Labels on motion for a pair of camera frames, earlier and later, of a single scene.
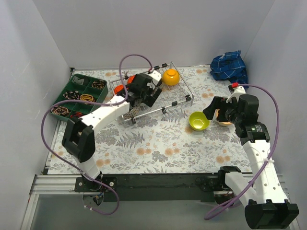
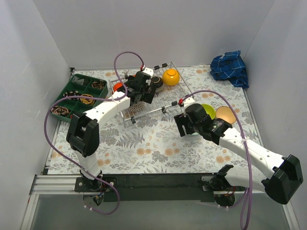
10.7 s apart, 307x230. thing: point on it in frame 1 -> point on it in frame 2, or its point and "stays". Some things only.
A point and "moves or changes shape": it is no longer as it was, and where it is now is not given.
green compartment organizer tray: [82, 87] stays
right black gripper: [222, 107] -> [180, 125]
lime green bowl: [198, 121] moves or changes shape
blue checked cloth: [230, 66] stays
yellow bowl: [171, 77] stays
